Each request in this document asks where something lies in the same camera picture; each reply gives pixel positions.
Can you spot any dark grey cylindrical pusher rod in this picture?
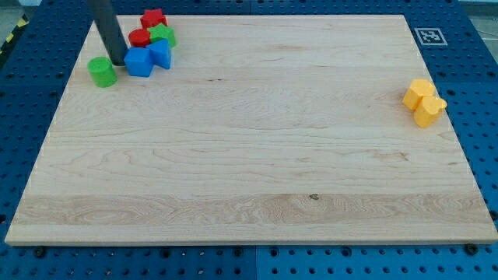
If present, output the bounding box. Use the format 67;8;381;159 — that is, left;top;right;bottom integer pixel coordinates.
86;0;128;66

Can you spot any red star block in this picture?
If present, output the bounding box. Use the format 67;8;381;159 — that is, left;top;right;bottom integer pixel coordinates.
140;9;168;29

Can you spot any green star block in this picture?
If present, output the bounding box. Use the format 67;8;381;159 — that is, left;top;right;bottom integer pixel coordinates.
147;23;177;48

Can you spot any red cylinder block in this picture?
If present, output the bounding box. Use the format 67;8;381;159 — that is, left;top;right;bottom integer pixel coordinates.
128;29;151;47

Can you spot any blue cube block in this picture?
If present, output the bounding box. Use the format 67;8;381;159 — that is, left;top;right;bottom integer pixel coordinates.
124;47;153;78

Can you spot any green cylinder block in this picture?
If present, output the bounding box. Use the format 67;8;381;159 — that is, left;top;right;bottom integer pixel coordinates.
87;57;117;88

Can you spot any blue triangle block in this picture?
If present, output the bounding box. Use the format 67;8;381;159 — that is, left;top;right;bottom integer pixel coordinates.
146;39;172;69

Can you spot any light wooden board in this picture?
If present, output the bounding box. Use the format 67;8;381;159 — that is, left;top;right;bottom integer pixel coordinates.
5;15;497;246

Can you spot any white fiducial marker tag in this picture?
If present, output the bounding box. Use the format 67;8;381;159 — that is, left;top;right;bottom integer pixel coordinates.
415;27;447;46

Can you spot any yellow hexagon block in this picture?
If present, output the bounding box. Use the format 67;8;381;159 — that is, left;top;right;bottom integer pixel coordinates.
402;79;436;110

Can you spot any yellow heart block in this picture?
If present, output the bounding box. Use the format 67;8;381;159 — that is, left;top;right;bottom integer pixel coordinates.
413;96;447;128

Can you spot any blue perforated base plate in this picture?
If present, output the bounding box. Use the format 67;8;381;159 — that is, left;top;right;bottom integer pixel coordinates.
1;1;497;279

